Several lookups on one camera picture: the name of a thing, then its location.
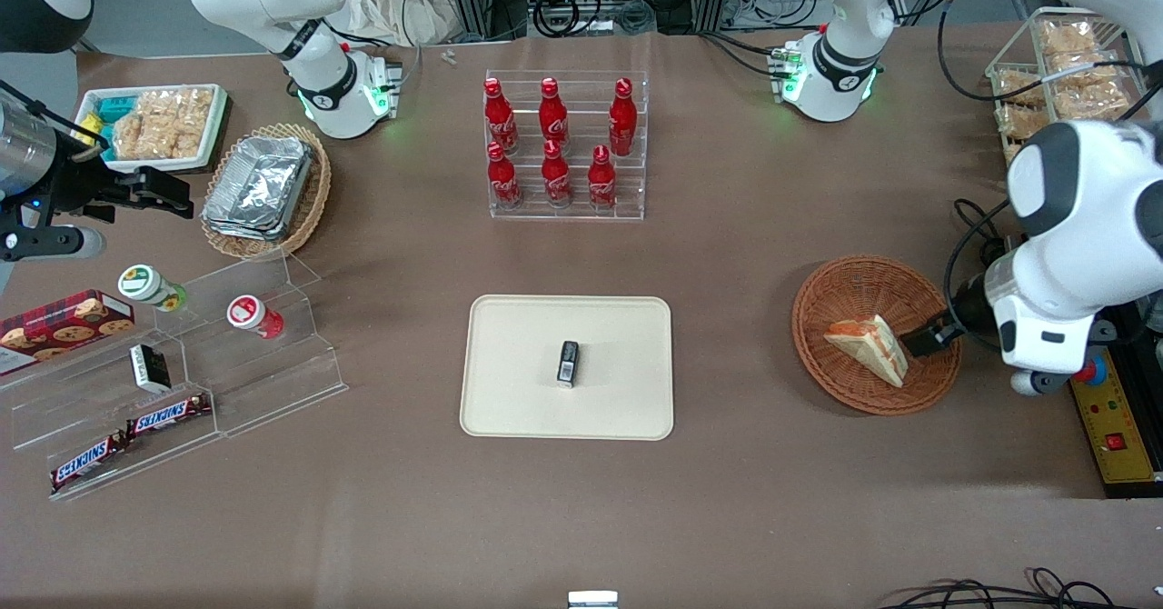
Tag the clear acrylic bottle rack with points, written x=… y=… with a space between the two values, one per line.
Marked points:
x=568 y=214

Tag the red emergency stop button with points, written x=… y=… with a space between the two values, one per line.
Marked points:
x=1095 y=373

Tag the beige cloth bag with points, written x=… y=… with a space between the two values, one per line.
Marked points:
x=400 y=4

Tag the yellow control box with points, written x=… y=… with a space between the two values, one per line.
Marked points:
x=1118 y=445

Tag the black countertop appliance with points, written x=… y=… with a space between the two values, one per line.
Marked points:
x=1147 y=354

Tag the red plaid cookie box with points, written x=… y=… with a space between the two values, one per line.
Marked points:
x=64 y=327

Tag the brown round wicker basket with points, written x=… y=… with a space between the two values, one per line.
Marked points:
x=845 y=295

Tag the teal snack pack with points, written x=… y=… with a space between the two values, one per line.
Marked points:
x=114 y=109

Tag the light oval wicker basket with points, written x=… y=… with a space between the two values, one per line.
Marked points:
x=313 y=200

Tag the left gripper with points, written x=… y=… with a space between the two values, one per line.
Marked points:
x=966 y=311

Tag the small black white box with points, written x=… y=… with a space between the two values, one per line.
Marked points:
x=150 y=368

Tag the white rectangular snack tray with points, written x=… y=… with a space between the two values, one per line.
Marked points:
x=218 y=127

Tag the small silver white device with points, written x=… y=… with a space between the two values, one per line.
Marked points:
x=592 y=600

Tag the Snickers chocolate bar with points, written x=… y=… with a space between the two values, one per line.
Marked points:
x=86 y=462
x=168 y=415

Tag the bagged fried snack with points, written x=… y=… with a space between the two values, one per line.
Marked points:
x=1068 y=38
x=1022 y=123
x=1086 y=71
x=1019 y=88
x=1012 y=150
x=1090 y=102

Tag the green lidded cup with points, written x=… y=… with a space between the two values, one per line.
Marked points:
x=145 y=284

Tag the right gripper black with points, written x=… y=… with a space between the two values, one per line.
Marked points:
x=74 y=189

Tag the yellow snack pack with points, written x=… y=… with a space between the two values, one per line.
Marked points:
x=89 y=132

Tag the triangular sandwich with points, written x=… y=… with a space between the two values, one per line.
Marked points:
x=868 y=345

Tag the clear acrylic stepped shelf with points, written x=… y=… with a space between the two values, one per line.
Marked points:
x=273 y=382

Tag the red lidded cup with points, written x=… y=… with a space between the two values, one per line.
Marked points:
x=250 y=314

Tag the beige plastic tray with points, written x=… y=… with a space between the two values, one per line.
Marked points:
x=518 y=373

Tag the clear bag of rice crackers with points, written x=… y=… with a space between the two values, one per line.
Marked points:
x=164 y=123

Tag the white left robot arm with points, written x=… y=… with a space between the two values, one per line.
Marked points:
x=1081 y=182

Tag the red cola bottle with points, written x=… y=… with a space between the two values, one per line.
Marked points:
x=552 y=118
x=622 y=123
x=502 y=182
x=500 y=123
x=556 y=180
x=601 y=184

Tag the stacked aluminium foil trays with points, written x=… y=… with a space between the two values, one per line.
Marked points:
x=259 y=186

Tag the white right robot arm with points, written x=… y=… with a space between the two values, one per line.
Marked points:
x=313 y=73

